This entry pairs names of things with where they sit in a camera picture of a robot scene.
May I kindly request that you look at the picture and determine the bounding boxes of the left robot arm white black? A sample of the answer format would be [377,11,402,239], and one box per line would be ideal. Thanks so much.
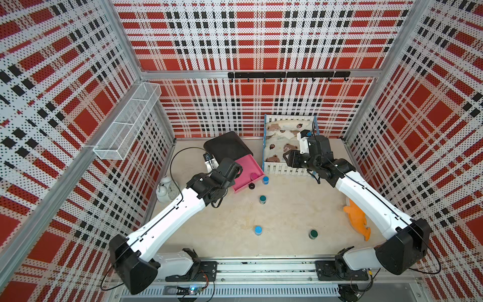
[108,158,243,294]

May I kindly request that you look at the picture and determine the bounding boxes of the aluminium mounting rail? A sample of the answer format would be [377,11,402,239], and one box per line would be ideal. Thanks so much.
[131,252,418,289]

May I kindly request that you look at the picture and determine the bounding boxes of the black pink drawer cabinet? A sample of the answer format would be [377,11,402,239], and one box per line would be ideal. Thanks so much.
[203,132,259,190]

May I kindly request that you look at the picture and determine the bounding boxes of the pink top drawer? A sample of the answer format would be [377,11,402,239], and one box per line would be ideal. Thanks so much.
[233,154,265,193]

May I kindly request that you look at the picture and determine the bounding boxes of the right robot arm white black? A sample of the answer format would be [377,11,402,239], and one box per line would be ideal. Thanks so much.
[283,135,432,276]

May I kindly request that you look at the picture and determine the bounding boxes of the white alarm clock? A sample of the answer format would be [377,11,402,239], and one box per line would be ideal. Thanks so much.
[156,176,179,203]

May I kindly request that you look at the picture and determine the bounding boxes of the orange plush whale toy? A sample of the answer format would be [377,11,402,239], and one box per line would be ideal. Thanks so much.
[343,199,371,241]

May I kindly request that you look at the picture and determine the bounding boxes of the blue white doll bed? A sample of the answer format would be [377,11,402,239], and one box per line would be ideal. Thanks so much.
[262,115,319,176]

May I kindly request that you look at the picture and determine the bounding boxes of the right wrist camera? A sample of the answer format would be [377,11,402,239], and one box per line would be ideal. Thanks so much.
[297,130,313,148]

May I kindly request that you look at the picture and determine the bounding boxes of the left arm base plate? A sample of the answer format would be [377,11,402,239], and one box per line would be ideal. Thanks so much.
[165,261,218,282]

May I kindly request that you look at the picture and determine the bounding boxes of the teal paint can centre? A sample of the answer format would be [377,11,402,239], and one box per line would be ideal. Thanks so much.
[259,195,267,205]

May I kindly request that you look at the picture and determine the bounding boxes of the white wire mesh shelf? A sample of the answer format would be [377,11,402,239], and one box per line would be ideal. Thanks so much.
[94,83,161,161]

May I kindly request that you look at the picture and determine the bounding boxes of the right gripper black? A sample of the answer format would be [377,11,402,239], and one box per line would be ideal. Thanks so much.
[283,148,321,172]

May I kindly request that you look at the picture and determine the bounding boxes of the dark green paint can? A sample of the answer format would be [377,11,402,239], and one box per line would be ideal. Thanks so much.
[309,230,318,240]

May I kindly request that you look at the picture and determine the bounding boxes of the bear print blanket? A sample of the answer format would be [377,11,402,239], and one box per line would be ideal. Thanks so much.
[264,120,313,163]

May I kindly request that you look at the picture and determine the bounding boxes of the black wall hook rail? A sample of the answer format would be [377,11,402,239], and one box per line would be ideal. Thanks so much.
[228,71,351,80]

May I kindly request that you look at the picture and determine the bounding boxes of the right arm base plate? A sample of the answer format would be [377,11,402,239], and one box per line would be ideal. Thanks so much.
[314,260,370,281]

